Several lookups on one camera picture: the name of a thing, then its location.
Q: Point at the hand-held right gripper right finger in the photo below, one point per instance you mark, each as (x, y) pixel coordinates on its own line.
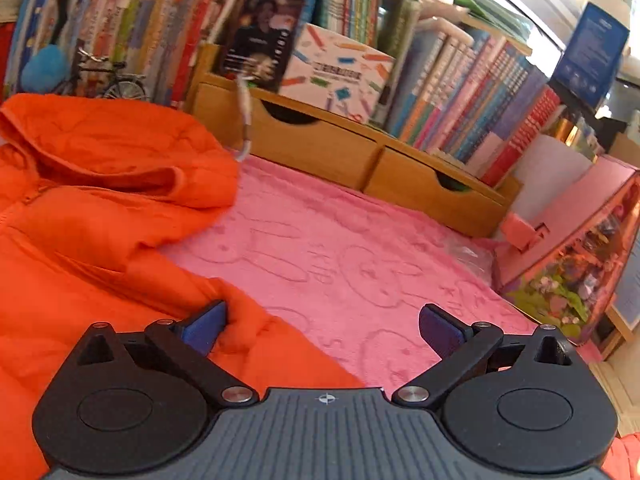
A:
(440, 330)

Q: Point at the clear plastic bag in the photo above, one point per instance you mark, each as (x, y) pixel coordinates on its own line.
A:
(470, 260)

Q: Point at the row of pastel spined books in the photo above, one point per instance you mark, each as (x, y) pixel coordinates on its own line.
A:
(480, 105)

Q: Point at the stack of green folders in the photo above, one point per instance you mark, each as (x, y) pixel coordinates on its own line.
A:
(475, 0)

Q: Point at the orange puffer jacket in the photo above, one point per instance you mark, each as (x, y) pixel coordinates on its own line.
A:
(90, 240)

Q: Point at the row of colourful picture books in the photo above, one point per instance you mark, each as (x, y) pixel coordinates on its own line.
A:
(150, 20)

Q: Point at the white pencil print box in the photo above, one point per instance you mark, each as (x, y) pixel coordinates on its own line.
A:
(340, 75)

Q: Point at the pale blue file box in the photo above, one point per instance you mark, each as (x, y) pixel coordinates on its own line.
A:
(425, 75)

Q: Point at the wooden framed notice stand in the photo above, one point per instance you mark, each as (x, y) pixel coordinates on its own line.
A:
(629, 285)

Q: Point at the row of shiny small books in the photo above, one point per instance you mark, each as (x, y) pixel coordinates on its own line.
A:
(575, 132)

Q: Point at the miniature bicycle model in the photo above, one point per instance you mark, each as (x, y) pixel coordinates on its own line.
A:
(122, 90)

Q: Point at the white card sheet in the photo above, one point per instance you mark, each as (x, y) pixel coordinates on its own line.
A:
(550, 180)

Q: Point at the row of tall blue books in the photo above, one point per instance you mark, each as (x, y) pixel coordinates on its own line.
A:
(37, 15)

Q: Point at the blue cardboard box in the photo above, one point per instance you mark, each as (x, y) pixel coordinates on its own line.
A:
(590, 45)

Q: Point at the wooden drawer organizer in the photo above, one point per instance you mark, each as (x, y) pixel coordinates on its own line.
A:
(310, 150)

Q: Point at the round blue plush ball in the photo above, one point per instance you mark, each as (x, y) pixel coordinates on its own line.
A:
(42, 67)

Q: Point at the pink toy house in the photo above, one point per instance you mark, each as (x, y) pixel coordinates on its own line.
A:
(590, 195)

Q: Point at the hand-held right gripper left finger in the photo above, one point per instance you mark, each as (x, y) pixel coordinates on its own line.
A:
(205, 327)

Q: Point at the brown cardboard box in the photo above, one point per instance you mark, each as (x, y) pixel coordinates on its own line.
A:
(625, 150)

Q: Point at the black smartphone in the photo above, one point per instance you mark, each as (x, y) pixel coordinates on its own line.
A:
(265, 30)

